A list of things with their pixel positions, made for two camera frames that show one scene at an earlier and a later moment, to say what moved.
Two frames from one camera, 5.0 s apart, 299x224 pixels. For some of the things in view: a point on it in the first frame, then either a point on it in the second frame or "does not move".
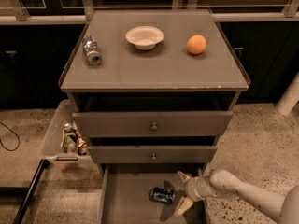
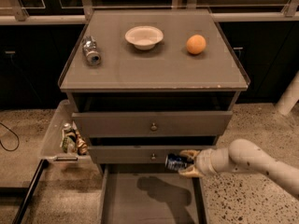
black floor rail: [31, 189] does not move
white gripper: [192, 189] -> [205, 162]
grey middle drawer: [118, 154] does not move
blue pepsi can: [164, 195] -> [176, 161]
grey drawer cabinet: [152, 91] does not move
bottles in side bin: [69, 138] does not move
